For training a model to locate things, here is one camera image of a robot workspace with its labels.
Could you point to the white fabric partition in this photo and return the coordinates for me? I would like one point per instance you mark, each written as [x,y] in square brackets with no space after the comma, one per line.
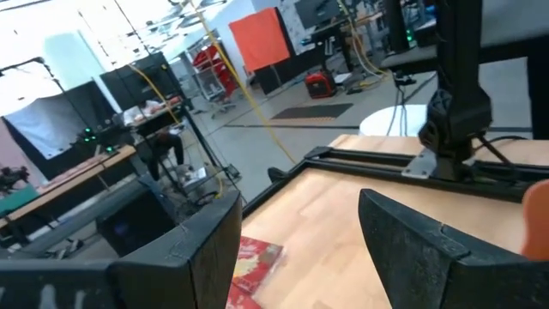
[47,124]

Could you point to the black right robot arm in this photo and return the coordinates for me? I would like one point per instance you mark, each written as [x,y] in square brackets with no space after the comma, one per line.
[459,86]

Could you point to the white patterned board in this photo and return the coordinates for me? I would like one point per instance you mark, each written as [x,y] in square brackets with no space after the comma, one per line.
[293,19]

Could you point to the red portable generator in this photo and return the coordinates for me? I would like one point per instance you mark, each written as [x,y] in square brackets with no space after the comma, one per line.
[321,85]

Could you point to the black monitor screen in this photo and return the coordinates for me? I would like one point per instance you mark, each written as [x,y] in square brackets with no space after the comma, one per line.
[317,10]

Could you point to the black aluminium rig frame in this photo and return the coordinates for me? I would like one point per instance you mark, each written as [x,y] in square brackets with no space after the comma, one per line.
[343,168]

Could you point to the black computer green lights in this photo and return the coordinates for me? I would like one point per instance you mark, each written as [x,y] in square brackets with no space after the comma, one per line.
[412,38]

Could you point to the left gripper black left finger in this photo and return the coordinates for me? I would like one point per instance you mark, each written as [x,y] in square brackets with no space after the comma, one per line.
[171,274]

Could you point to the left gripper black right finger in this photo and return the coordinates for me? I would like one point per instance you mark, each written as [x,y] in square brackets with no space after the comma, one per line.
[429,274]

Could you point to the black workbench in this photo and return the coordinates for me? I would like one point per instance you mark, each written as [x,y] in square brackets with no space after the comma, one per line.
[328,31]

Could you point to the black cabinet box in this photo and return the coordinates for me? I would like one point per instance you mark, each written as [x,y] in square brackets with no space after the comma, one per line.
[133,219]

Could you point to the black striped floor mat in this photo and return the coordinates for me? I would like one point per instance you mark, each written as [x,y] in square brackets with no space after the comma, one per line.
[313,111]

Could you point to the teal box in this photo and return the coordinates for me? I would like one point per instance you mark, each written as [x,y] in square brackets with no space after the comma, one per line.
[17,199]

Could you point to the black partition panel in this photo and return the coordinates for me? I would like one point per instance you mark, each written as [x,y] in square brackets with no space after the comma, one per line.
[128,86]

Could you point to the wooden top workbench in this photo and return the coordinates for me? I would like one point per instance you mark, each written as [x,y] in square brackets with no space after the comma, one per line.
[86,169]

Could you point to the red tool cabinet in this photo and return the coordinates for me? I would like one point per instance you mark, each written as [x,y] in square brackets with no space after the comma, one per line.
[216,64]

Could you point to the orange plastic basket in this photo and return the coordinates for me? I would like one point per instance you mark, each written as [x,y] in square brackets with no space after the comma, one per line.
[538,223]

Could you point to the person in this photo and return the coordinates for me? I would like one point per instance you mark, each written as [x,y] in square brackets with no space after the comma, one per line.
[165,148]

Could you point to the orange board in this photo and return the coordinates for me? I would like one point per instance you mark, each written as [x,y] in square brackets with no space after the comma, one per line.
[259,40]

